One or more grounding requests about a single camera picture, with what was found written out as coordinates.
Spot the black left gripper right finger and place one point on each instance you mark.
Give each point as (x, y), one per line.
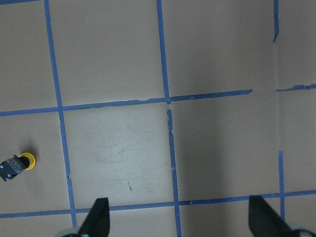
(263, 221)

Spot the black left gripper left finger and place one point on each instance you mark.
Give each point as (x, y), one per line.
(97, 222)

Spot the yellow push button switch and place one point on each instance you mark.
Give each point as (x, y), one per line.
(15, 165)

